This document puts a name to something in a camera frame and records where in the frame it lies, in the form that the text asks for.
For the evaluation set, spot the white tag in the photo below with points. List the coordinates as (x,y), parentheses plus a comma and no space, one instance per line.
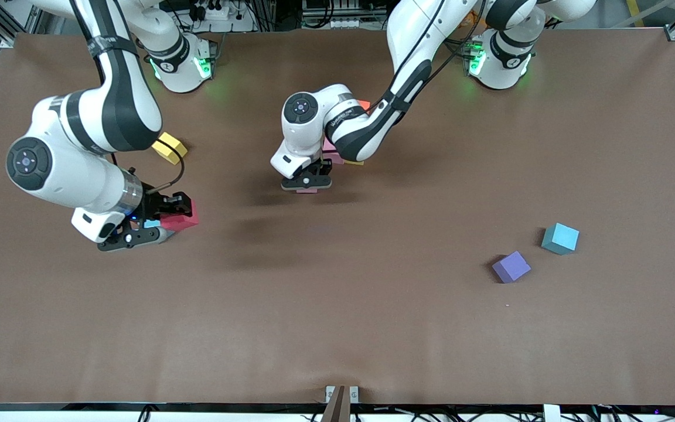
(551,413)

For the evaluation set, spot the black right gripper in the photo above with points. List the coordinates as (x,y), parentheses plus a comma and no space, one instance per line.
(153,204)

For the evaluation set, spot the orange foam cube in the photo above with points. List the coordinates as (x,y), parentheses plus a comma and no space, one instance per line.
(364,105)

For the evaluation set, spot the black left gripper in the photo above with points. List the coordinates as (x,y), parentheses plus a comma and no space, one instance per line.
(326,169)

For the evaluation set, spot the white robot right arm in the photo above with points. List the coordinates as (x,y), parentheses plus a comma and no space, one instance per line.
(29,163)

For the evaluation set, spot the white power strip with plugs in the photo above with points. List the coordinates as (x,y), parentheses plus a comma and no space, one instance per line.
(238,23)

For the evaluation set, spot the red foam cube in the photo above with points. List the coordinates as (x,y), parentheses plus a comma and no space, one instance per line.
(182,221)

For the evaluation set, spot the purple foam cube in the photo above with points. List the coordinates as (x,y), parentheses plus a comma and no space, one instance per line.
(512,268)

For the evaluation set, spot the pink foam cube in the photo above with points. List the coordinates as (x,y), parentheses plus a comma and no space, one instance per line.
(307,190)
(331,153)

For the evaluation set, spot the brown paper table cover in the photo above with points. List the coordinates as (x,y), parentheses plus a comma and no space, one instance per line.
(337,328)

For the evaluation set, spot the brown wooden stick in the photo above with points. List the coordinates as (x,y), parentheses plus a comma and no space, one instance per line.
(337,410)

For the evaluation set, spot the teal foam cube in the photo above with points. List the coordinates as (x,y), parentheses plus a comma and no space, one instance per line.
(152,224)
(560,238)

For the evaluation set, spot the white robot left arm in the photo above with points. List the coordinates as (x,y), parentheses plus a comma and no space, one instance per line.
(300,107)

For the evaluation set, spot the yellow foam cube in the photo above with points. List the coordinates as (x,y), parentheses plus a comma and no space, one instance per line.
(170,149)
(354,162)

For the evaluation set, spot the small metal bracket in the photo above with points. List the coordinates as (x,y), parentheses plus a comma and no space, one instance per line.
(330,391)

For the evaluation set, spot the slim white power strip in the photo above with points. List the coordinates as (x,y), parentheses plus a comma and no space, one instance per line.
(337,23)

